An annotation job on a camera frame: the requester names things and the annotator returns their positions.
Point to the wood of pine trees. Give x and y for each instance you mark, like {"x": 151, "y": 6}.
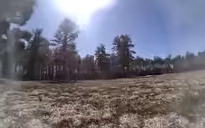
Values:
{"x": 65, "y": 56}

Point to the dry brown grass field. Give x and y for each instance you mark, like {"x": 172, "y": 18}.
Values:
{"x": 103, "y": 103}

